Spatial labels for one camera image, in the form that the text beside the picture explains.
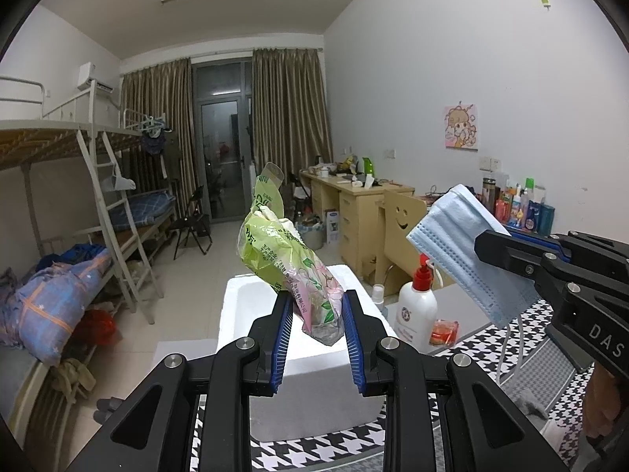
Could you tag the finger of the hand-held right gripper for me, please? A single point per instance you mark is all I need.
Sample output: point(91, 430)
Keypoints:
point(506, 250)
point(599, 255)

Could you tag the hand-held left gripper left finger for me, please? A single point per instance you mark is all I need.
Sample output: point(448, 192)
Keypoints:
point(279, 349)

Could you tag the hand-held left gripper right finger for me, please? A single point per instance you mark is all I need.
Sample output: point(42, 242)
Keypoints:
point(355, 354)

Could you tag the white foam box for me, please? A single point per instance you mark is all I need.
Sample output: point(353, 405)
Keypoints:
point(314, 378)

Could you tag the blue face mask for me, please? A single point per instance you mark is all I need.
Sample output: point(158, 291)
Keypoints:
point(452, 241)

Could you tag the person's right hand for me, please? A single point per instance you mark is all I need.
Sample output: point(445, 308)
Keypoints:
point(597, 403)

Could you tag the row of toiletry bottles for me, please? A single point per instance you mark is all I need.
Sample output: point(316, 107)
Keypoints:
point(521, 209)

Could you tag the small clear spray bottle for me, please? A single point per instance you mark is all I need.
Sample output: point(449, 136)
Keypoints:
point(378, 299)

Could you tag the white lotion pump bottle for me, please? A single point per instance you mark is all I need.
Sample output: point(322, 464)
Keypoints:
point(415, 319)

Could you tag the orange packet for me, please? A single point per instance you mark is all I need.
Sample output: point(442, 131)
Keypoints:
point(444, 333)

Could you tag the black white houndstooth mat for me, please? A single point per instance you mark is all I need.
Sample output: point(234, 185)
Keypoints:
point(319, 455)

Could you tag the wooden smiley face chair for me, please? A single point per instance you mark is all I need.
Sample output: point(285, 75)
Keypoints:
point(398, 231)

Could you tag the cluttered floor basket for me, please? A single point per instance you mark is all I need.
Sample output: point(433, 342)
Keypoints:
point(312, 236)

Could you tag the white carton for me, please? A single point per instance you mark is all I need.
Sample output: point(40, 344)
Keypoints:
point(332, 226)

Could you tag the wooden desk with drawers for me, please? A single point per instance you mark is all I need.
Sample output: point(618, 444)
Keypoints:
point(354, 216)

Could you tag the black folding chair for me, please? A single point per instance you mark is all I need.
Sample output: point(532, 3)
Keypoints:
point(194, 226)

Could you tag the red plastic bag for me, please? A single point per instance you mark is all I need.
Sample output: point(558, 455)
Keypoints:
point(100, 329)

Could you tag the metal bunk bed with hangers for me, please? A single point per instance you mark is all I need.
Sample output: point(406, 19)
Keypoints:
point(147, 226)

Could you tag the grey slippers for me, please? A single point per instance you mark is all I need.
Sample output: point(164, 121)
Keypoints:
point(108, 408)

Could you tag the blue checked mattress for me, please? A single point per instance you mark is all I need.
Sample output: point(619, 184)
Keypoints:
point(142, 206)

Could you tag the glass balcony door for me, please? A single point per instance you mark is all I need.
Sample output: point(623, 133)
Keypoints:
point(221, 157)

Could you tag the olive cloth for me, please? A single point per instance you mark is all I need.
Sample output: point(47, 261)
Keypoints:
point(73, 376)

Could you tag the white bunk bed ladder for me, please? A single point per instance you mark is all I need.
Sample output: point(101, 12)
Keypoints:
point(110, 216)

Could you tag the blue checked quilt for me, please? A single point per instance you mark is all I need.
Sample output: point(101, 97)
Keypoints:
point(54, 305)

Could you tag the brown curtain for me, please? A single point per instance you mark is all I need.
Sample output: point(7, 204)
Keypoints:
point(162, 103)
point(290, 108)

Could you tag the dark hanging clothes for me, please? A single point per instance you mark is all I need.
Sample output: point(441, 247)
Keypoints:
point(153, 140)

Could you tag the white metal bunk bed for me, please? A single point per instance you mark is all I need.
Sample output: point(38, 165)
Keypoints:
point(44, 137)

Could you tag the white air conditioner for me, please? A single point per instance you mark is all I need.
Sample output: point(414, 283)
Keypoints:
point(93, 78)

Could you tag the white wall socket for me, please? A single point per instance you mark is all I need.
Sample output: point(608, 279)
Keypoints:
point(490, 163)

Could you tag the cartoon wall poster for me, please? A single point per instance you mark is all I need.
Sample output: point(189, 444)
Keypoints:
point(461, 127)

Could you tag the white light switch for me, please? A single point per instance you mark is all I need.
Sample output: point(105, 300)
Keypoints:
point(389, 153)

